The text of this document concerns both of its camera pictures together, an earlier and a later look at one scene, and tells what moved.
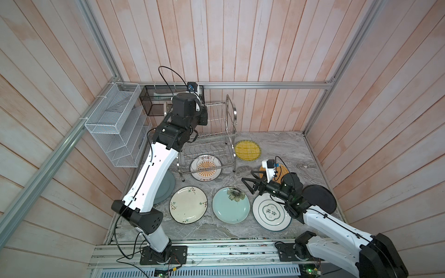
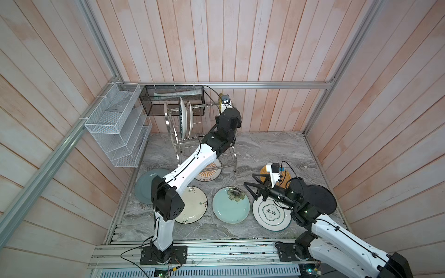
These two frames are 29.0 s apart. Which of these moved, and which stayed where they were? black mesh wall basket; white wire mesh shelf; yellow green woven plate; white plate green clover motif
Moved: yellow green woven plate
Stayed: white wire mesh shelf; white plate green clover motif; black mesh wall basket
